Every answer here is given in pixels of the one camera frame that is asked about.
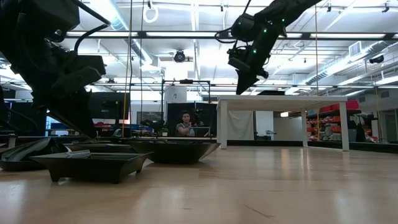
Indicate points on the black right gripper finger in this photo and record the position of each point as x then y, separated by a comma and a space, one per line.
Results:
240, 79
249, 82

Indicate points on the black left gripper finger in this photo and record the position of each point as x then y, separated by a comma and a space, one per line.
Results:
74, 109

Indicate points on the black teardrop mini plate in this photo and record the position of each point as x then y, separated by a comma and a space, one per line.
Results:
18, 152

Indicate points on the black rounded mini plate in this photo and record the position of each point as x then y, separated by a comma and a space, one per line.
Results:
174, 154

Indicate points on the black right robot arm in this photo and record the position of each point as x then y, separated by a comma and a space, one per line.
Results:
280, 15

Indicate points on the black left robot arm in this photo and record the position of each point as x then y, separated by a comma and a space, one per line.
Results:
21, 37

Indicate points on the black monitor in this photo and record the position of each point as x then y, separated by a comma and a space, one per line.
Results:
109, 105

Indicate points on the white perforated metal shelf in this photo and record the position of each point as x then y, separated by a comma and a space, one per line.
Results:
280, 102

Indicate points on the white hanging sheet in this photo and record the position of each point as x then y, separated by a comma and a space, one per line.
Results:
241, 124

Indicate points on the black partition panel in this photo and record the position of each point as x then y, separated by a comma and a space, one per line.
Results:
25, 124
205, 118

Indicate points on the person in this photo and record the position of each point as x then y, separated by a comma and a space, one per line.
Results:
185, 127

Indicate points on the shelf with red bins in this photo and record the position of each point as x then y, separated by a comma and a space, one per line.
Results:
332, 109

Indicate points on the black ceiling speaker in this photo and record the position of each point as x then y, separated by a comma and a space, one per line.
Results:
377, 59

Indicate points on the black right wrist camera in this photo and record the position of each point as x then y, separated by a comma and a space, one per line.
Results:
238, 59

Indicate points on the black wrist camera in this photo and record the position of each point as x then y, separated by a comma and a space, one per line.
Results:
91, 64
238, 59

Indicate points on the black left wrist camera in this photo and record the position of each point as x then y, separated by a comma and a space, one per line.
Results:
91, 64

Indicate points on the black ceiling light rail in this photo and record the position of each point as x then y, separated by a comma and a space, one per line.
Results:
303, 35

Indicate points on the black camera rig frame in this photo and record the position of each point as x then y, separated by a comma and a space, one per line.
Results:
186, 81

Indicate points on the black ceiling camera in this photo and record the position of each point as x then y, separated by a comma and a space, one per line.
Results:
179, 56

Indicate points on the silver ventilation duct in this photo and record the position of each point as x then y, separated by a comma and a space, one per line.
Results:
342, 67

